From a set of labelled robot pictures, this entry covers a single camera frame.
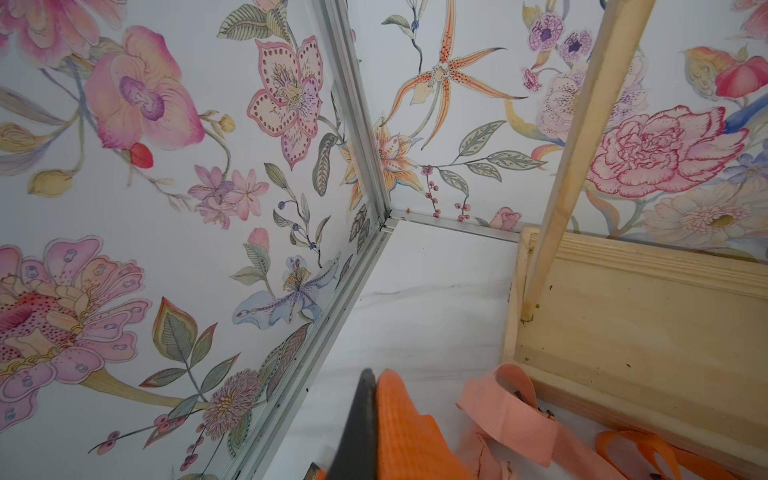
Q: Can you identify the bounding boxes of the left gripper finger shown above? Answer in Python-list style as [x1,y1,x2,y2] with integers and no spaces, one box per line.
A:
[326,368,378,480]

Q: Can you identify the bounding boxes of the rust orange bag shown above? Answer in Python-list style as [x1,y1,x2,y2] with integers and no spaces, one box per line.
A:
[595,430,737,480]

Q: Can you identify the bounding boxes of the wooden clothes rack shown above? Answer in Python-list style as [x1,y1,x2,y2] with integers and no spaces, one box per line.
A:
[505,1,767,479]

